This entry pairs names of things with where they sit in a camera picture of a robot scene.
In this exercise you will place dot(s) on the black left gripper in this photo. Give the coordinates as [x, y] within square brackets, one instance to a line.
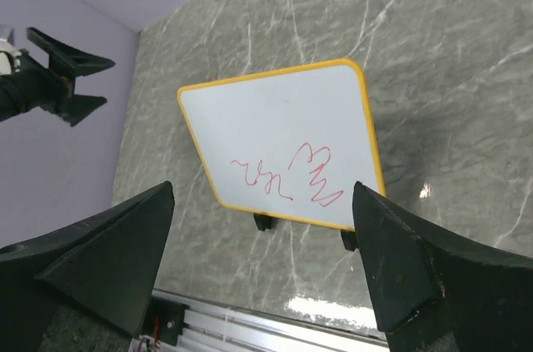
[30, 84]

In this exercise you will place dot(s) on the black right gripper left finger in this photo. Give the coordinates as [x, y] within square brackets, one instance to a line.
[86, 286]

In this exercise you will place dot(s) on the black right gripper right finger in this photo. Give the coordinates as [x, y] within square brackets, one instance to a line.
[434, 290]

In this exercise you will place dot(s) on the yellow framed whiteboard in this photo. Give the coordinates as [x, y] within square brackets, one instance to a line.
[288, 144]

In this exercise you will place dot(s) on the aluminium front rail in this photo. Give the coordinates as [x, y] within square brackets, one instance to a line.
[214, 327]

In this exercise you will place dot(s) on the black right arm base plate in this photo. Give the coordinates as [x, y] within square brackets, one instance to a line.
[164, 320]

